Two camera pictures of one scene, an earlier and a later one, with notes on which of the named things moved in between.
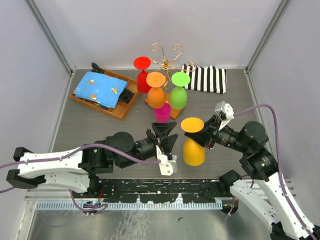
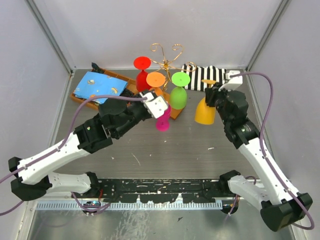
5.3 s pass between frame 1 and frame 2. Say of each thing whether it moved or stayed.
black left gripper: moved
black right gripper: moved
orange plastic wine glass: stayed
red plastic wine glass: stayed
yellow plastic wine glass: moved
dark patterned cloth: stayed
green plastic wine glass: stayed
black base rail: stayed
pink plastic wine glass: stayed
